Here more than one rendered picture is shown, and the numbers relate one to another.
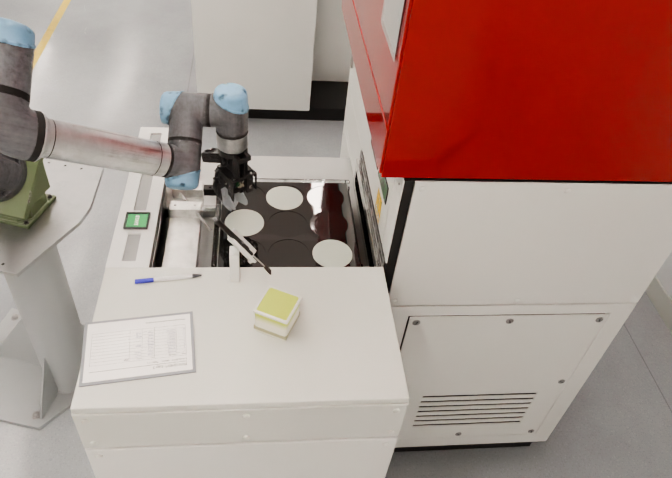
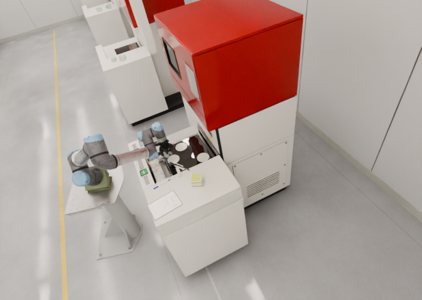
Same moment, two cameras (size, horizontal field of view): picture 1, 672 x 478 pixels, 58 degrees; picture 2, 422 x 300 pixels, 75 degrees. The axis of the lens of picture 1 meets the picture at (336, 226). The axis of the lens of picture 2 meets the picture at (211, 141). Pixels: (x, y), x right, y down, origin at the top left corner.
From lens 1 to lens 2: 0.69 m
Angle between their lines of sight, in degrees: 5
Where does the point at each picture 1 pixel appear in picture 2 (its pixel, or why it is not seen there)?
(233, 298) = (182, 181)
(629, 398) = (311, 160)
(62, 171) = not seen: hidden behind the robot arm
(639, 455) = (319, 176)
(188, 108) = (146, 134)
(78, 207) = (120, 176)
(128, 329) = (159, 201)
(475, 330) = (252, 160)
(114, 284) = (148, 192)
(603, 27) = (248, 73)
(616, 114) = (262, 90)
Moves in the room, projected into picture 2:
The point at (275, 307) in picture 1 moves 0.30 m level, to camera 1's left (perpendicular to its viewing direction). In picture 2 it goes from (196, 178) to (153, 191)
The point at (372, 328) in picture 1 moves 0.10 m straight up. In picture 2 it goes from (223, 172) to (221, 164)
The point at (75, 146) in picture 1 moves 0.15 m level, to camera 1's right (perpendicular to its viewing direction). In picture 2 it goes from (124, 159) to (147, 152)
